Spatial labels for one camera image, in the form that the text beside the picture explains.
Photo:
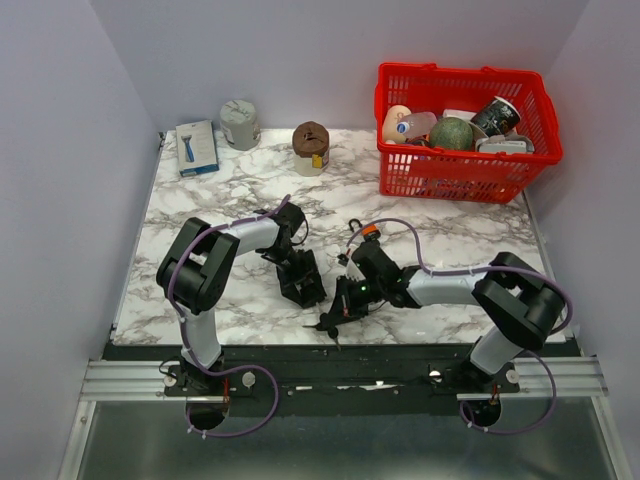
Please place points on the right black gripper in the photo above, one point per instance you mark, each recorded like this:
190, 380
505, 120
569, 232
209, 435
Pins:
343, 306

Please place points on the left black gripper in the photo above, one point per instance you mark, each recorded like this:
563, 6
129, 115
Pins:
306, 270

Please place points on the orange black padlock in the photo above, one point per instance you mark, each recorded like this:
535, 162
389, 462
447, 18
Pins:
369, 232

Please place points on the black key bunch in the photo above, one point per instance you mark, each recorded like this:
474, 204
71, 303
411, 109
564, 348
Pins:
332, 332

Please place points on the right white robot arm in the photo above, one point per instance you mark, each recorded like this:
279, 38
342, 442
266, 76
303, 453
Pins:
523, 305

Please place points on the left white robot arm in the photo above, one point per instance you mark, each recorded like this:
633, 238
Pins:
195, 271

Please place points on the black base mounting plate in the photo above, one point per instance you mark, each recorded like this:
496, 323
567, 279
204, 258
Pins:
323, 380

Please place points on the brown lidded white jar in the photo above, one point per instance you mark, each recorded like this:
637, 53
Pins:
311, 145

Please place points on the red plastic basket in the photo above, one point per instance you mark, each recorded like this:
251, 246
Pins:
479, 135

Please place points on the razor package box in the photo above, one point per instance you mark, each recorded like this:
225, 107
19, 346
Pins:
196, 149

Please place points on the beige egg shaped toy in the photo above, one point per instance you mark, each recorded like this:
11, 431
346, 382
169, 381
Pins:
389, 132

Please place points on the grey marble cup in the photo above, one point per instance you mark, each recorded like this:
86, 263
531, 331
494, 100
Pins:
239, 124

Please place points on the pink plastic bottle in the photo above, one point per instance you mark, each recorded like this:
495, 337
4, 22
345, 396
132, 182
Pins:
416, 125

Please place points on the green round melon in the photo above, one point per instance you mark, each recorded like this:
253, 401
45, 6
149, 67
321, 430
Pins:
451, 133

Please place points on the white box in basket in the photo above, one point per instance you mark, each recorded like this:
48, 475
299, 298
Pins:
512, 144

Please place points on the black paper cup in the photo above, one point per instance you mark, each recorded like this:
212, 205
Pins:
498, 117

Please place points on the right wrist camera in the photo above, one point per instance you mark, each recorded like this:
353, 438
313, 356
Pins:
352, 271

